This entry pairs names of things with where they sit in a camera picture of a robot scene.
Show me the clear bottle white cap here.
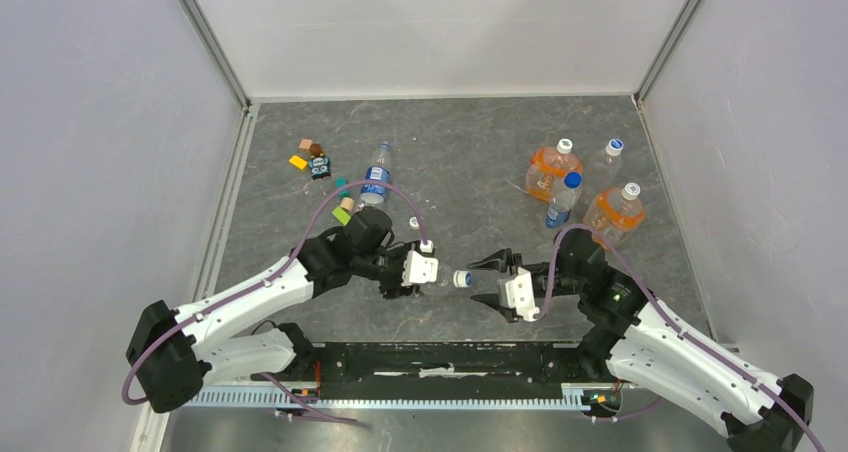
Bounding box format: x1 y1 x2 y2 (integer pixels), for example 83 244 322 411
583 138 624 199

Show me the white cable tray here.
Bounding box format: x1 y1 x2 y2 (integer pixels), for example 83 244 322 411
187 385 613 412

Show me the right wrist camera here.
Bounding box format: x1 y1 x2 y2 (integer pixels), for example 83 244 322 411
498 278 540 322

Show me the orange bottle right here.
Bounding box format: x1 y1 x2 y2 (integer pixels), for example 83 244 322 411
582 182 645 245

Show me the green block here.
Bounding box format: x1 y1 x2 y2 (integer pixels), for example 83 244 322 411
332 206 352 226

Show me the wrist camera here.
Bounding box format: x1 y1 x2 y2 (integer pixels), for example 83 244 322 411
402 240 439 287
498 278 540 322

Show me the clear plastic bottle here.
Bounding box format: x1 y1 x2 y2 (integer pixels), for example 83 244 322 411
432 267 457 294

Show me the yellow block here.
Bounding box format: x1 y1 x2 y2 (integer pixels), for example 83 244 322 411
289 155 309 171

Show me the blue cap pepsi bottle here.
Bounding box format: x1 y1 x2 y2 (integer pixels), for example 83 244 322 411
544 171 583 230

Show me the lying blue label bottle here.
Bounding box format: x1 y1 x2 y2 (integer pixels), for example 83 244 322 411
353 142 391 212

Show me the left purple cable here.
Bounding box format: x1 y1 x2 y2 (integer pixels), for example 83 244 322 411
120 179 433 407

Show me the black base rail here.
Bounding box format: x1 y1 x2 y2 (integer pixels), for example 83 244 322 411
276 341 615 400

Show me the orange bottle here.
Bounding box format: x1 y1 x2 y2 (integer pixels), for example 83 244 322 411
525 138 584 202
582 182 645 245

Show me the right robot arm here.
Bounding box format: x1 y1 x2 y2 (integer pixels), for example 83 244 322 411
469 225 822 451

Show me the orange bottle left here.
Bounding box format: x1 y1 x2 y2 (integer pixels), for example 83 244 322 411
525 138 584 202

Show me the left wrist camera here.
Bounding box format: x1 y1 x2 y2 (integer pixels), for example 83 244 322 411
402 240 439 287

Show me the tan cylinder block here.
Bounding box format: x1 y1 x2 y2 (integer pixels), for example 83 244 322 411
340 197 356 213

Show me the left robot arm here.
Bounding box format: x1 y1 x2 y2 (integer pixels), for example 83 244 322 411
122 207 439 413

